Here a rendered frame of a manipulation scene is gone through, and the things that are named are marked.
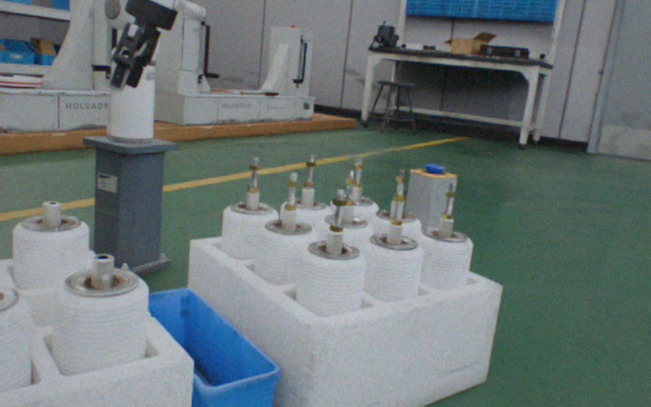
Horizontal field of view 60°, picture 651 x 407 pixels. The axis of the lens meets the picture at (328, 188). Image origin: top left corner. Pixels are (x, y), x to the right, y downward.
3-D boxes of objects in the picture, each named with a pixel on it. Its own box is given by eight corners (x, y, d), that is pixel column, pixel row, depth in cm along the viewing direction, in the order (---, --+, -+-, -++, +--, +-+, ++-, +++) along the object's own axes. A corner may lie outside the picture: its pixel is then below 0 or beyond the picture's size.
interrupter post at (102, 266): (87, 283, 62) (87, 255, 61) (109, 280, 63) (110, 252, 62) (93, 292, 60) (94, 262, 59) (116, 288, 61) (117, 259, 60)
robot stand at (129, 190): (79, 265, 132) (81, 137, 125) (130, 251, 144) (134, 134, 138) (123, 281, 125) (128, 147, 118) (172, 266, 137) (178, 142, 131)
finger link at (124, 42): (127, 21, 84) (113, 58, 85) (124, 20, 82) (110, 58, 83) (145, 29, 84) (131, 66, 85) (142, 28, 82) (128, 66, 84)
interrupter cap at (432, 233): (412, 233, 95) (413, 229, 95) (440, 229, 100) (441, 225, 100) (448, 246, 90) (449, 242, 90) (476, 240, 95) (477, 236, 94)
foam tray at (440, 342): (184, 331, 105) (189, 239, 101) (347, 297, 129) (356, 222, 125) (303, 455, 75) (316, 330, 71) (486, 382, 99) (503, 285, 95)
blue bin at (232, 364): (121, 365, 92) (124, 297, 89) (186, 351, 98) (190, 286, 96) (200, 482, 68) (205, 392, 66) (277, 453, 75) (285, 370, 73)
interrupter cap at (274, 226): (260, 223, 92) (260, 218, 92) (303, 223, 94) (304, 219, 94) (270, 236, 85) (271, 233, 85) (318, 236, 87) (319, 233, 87)
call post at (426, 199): (390, 307, 126) (409, 171, 120) (413, 302, 130) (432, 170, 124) (414, 321, 120) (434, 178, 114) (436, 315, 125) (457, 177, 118)
